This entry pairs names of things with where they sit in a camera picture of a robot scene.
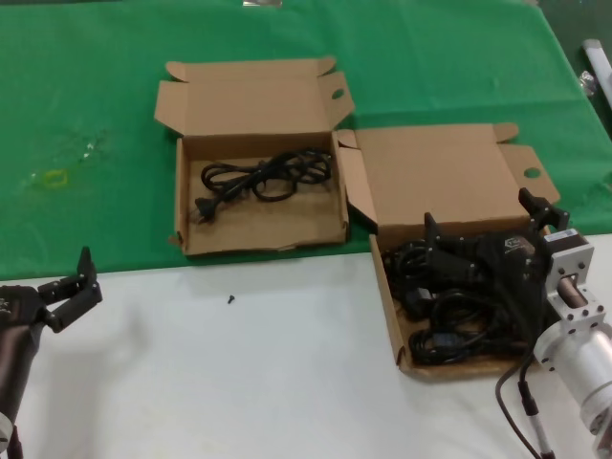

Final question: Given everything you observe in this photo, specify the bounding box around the black power cable with plug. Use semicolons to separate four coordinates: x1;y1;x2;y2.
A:
192;149;334;226

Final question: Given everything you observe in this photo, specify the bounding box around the green tablecloth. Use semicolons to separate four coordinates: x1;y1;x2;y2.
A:
0;0;612;283

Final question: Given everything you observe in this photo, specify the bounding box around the crumpled silver foil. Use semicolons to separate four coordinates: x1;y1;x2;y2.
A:
579;70;600;97

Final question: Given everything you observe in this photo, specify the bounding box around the yellow rubber band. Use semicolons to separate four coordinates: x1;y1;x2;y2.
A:
41;168;70;189

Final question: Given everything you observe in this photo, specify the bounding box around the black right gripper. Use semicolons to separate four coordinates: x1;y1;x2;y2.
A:
423;186;572;337

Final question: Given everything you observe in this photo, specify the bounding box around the open brown cardboard box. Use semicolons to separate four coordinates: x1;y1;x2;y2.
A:
336;121;561;383

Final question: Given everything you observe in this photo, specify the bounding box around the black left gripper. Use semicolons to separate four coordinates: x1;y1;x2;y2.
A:
0;247;104;335

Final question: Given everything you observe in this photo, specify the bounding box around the coiled black power cable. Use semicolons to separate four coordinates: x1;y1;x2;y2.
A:
401;285;513;332
383;241;434;288
408;327;533;369

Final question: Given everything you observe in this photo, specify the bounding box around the thick black gripper cable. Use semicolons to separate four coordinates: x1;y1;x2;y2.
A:
493;276;549;458

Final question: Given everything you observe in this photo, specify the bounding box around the clear plastic wrap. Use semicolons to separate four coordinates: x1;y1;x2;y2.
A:
23;126;114;192

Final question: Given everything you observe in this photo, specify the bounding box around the cardboard box with torn corner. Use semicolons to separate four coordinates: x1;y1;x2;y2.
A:
153;55;355;262

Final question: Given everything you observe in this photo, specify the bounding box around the robot cable with grey connector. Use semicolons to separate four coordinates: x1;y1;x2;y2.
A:
516;377;554;459

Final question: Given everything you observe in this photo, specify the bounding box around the white bar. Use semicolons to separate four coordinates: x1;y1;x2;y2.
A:
581;39;612;104

